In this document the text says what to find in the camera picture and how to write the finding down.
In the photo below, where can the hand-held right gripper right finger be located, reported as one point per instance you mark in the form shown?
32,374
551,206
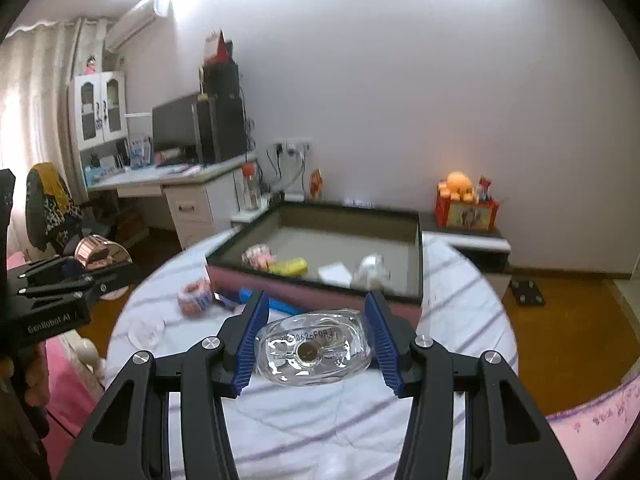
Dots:
385,345

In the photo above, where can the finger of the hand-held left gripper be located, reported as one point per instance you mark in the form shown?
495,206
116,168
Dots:
55,265
100,282

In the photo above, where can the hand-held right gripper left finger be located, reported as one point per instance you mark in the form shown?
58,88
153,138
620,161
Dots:
250,345

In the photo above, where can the rose gold jar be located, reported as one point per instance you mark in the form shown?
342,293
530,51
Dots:
97,252

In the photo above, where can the clear glass perfume bottle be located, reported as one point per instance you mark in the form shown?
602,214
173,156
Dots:
310,350

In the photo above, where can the white plastic gadget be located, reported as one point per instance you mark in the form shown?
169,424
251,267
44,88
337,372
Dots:
371,270

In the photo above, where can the white paper card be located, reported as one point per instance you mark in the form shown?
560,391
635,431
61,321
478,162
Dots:
336,274

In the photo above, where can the yellow highlighter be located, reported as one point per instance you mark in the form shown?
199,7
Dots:
290,266

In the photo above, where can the pink white block figure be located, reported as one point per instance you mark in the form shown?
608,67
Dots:
259,256

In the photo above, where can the pink box with black rim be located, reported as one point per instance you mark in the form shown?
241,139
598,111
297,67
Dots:
305,245

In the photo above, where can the black office chair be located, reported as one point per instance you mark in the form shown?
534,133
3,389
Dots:
45,240

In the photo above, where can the blue highlighter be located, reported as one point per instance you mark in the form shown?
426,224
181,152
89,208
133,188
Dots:
280,305

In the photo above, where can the pink blanket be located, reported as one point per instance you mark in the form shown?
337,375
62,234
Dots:
65,385

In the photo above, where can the yellow cloth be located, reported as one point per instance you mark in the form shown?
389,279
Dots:
50,185

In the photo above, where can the white desk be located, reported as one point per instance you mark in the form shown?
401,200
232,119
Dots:
195,200

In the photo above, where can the black top low bench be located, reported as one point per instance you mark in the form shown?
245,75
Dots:
465,245

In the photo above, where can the blue white box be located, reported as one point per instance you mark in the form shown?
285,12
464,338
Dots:
140,151

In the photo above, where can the black bathroom scale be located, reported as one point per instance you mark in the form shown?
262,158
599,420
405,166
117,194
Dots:
526,292

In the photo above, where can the red storage crate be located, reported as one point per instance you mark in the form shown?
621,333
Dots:
467,217

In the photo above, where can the beige curtain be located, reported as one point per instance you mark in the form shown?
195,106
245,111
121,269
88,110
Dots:
30,110

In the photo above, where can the red cap water bottle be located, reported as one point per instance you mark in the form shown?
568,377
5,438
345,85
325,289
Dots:
250,187

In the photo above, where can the white glass-door cabinet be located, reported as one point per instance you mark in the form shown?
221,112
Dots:
97,110

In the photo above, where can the wooden sailboat ornament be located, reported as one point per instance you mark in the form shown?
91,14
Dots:
316,185

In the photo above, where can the black computer monitor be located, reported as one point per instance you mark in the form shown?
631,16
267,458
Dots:
172,122

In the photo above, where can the orange octopus plush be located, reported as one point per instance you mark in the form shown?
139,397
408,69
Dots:
457,185

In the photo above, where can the red snack packet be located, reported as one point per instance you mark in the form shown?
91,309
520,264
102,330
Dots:
485,189

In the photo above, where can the small doll figurine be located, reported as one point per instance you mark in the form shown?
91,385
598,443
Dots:
91,66

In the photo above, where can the pink printed bed sheet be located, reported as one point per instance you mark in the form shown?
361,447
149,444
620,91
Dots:
590,425

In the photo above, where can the black speaker box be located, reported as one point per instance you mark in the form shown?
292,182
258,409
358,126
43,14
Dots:
222,80

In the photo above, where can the white air conditioner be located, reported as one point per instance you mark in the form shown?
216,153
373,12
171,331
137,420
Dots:
135,22

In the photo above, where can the red desk calendar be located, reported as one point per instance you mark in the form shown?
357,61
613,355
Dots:
217,47

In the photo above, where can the white bed frame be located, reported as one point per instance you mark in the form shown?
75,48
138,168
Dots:
90,357

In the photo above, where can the white wall sockets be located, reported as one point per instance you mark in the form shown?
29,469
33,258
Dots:
292,145

